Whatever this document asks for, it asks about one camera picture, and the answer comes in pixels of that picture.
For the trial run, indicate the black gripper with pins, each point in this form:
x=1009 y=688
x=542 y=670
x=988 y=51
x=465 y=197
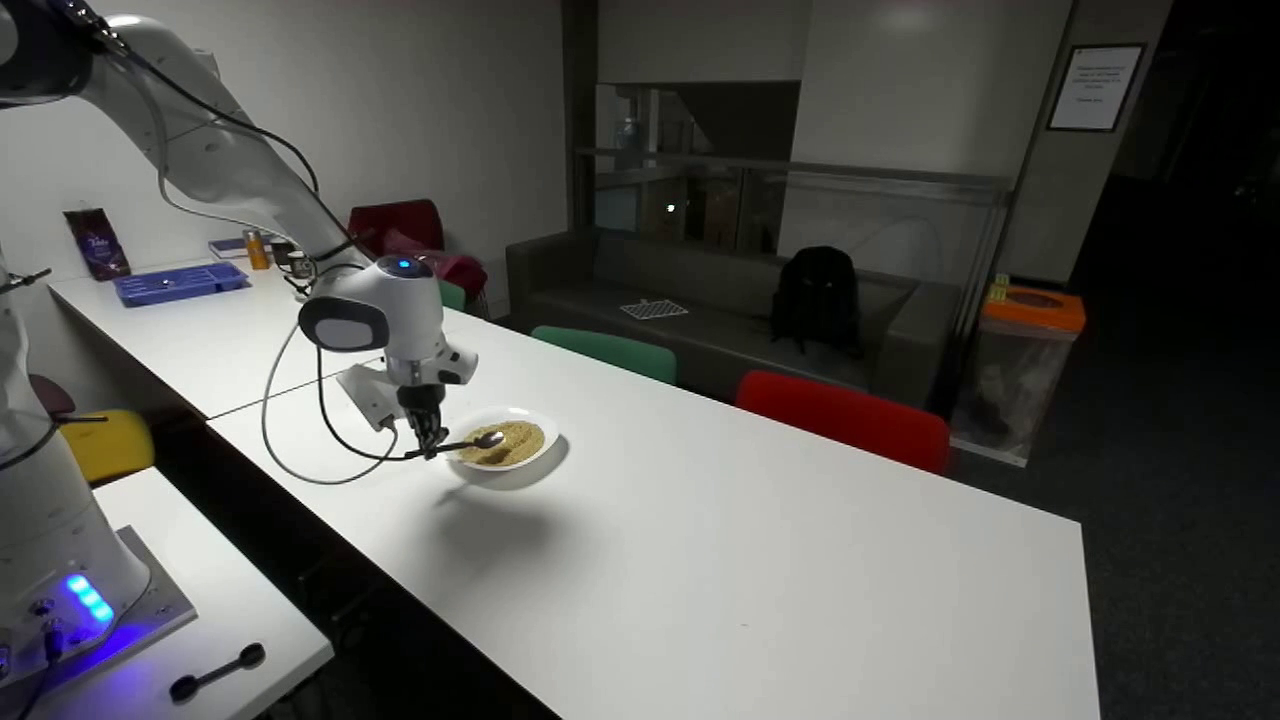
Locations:
x=420 y=404

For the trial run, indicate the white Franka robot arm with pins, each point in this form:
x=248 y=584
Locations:
x=214 y=144

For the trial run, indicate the white oval bowl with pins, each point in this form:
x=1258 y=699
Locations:
x=527 y=469

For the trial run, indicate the large heap of rice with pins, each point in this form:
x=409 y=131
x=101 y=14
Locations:
x=512 y=446

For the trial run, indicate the green chair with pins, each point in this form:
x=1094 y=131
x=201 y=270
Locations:
x=455 y=294
x=607 y=348

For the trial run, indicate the dark red armchair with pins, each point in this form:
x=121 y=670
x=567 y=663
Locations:
x=420 y=232

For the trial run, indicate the orange small bottle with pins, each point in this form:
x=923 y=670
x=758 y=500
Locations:
x=259 y=251

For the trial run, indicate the paper sheet on sofa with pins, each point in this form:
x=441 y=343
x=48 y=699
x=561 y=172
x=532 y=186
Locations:
x=652 y=308

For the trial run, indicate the blue flat box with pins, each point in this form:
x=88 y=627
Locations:
x=181 y=282

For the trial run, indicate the black dumbbell-shaped tool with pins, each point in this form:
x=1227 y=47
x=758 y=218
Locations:
x=218 y=675

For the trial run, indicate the yellow chair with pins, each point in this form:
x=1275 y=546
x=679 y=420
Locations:
x=110 y=442

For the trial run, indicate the dark grey sofa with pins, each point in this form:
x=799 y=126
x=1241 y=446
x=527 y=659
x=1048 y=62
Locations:
x=720 y=287

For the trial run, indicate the dark purple tablet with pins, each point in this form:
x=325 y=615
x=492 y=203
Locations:
x=98 y=246

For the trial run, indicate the black backpack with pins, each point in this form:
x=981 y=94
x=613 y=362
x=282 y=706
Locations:
x=818 y=301

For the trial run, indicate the red chair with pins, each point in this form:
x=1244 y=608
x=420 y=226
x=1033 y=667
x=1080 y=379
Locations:
x=842 y=412

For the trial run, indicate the bin with orange lid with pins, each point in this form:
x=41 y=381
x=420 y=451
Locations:
x=1022 y=364

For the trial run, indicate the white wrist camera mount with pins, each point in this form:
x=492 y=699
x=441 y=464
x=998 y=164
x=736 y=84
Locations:
x=366 y=398

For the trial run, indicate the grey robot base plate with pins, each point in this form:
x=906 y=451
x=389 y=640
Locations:
x=145 y=615

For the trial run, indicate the framed wall notice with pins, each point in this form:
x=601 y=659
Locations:
x=1097 y=84

